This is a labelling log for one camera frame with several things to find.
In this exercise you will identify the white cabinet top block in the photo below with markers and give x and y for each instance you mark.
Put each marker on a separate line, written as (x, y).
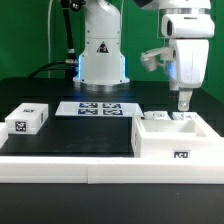
(27, 118)

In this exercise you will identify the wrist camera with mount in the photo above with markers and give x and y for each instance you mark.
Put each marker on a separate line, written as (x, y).
(149, 58)

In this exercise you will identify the white cabinet door panel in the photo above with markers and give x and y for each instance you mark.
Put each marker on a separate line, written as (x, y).
(184, 115)
(156, 115)

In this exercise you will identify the white cabinet box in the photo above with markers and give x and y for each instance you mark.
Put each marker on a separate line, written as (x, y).
(174, 139)

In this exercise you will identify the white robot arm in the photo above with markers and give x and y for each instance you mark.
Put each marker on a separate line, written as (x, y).
(101, 66)

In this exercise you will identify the white frame border wall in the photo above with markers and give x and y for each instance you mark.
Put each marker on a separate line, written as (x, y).
(92, 170)

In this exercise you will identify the white marker sheet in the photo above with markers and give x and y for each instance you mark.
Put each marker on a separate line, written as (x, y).
(101, 109)

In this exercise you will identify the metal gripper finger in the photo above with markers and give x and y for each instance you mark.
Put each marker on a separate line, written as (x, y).
(184, 99)

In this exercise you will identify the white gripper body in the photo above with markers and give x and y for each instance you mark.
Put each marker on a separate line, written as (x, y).
(188, 35)

